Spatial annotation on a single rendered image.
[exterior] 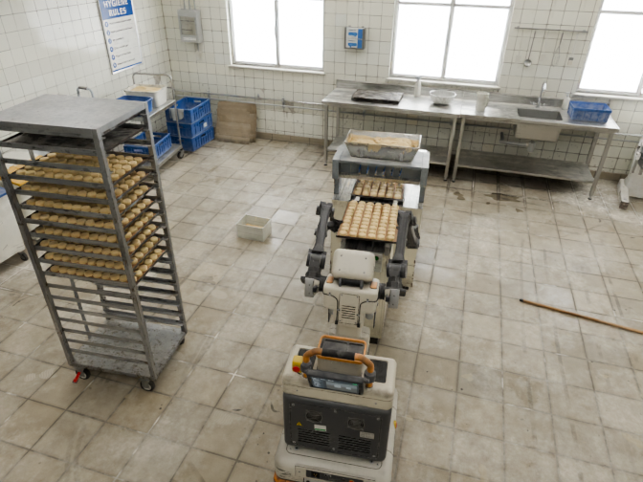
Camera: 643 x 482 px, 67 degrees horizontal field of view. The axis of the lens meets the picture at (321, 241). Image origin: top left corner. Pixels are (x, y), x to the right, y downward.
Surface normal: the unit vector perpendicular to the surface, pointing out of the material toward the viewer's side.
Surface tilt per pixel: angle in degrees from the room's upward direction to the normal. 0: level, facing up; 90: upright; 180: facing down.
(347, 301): 81
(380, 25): 90
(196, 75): 90
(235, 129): 67
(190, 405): 0
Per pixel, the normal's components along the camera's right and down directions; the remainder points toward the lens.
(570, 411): 0.01, -0.85
